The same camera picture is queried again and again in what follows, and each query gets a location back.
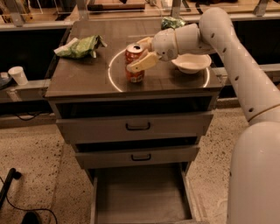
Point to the white bowl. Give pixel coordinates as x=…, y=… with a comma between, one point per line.
x=192, y=63

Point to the top drawer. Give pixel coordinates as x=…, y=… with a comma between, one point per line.
x=112, y=129

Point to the black middle drawer handle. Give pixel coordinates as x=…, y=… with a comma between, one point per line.
x=140, y=158

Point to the dark plate on ledge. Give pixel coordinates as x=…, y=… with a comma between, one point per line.
x=5, y=80

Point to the black pole on floor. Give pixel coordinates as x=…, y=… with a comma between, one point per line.
x=12, y=174

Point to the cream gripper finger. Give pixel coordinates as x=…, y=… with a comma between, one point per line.
x=146, y=61
x=145, y=43

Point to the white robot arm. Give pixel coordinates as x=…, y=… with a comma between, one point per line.
x=254, y=182

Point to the middle drawer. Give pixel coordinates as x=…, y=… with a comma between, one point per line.
x=91, y=156

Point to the orange soda can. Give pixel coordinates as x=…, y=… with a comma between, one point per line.
x=132, y=55

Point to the black top drawer handle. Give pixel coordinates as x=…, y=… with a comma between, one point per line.
x=146, y=126

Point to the white paper cup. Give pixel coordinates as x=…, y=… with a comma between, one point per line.
x=18, y=74

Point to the crumpled green snack bag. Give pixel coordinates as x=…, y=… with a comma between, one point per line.
x=171, y=22

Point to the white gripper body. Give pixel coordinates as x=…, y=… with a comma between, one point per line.
x=164, y=44

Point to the open bottom drawer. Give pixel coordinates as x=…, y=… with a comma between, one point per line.
x=146, y=194

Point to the green chip bag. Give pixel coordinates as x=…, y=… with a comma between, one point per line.
x=80, y=48

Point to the grey drawer cabinet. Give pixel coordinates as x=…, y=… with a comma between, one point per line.
x=97, y=87

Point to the black drawer handle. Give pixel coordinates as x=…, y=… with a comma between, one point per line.
x=140, y=158
x=146, y=126

